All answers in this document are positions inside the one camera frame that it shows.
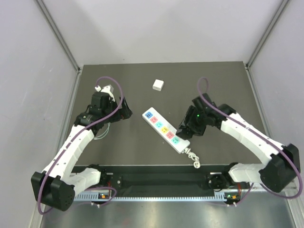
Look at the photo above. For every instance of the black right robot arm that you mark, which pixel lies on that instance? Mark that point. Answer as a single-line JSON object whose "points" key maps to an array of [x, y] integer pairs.
{"points": [[279, 164]]}

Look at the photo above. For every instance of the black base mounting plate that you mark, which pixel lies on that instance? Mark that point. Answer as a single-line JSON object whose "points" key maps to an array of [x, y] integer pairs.
{"points": [[157, 180]]}

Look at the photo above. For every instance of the white cube charger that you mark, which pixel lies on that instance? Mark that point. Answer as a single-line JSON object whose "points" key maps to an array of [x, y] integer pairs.
{"points": [[158, 85]]}

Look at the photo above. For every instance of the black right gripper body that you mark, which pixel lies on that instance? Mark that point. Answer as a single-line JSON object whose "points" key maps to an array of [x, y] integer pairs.
{"points": [[195, 120]]}

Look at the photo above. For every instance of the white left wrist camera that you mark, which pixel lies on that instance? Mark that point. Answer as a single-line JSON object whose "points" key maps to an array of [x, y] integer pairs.
{"points": [[106, 89]]}

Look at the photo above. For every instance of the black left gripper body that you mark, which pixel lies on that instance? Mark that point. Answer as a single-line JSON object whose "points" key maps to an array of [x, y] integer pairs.
{"points": [[116, 118]]}

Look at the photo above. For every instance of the white multicolour power strip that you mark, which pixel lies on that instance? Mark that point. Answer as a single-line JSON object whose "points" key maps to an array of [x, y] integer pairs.
{"points": [[166, 130]]}

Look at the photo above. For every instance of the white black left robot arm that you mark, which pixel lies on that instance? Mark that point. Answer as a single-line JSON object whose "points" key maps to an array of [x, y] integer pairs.
{"points": [[55, 186]]}

